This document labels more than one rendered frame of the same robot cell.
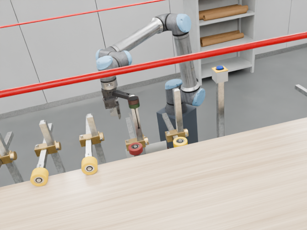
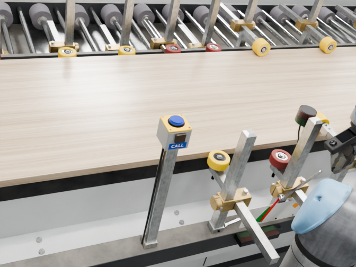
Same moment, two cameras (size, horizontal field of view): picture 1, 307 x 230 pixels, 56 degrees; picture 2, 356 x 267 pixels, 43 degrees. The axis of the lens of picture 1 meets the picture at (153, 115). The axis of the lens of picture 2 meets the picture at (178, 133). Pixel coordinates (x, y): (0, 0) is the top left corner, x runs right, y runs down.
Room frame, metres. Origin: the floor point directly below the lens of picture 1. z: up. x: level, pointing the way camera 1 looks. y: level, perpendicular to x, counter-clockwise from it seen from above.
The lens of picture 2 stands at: (2.39, -0.79, 1.94)
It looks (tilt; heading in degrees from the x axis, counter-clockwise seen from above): 37 degrees down; 156
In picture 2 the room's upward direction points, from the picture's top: 13 degrees clockwise
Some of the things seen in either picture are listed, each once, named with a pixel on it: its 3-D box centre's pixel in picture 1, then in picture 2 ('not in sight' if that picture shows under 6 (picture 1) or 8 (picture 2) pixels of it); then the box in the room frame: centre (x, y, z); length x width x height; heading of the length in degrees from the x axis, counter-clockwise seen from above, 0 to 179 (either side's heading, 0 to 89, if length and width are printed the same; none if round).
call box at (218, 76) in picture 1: (219, 75); (173, 133); (1.48, -0.40, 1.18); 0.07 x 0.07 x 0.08; 7
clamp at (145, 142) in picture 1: (137, 143); (288, 187); (1.41, 0.12, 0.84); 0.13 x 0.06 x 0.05; 97
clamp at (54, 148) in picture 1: (48, 148); not in sight; (1.35, 0.62, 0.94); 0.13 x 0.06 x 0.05; 97
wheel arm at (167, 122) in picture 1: (172, 131); (240, 209); (1.49, -0.10, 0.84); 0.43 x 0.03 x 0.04; 7
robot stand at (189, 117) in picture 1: (178, 137); not in sight; (2.17, -0.20, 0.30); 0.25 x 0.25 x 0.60; 42
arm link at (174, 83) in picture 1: (175, 91); not in sight; (2.16, -0.21, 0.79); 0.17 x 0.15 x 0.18; 46
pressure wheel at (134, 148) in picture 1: (136, 153); (277, 166); (1.30, 0.13, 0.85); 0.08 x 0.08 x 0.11
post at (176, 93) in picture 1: (179, 124); (230, 186); (1.45, -0.15, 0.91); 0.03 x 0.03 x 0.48; 7
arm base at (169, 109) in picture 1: (175, 105); not in sight; (2.17, -0.20, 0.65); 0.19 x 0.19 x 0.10
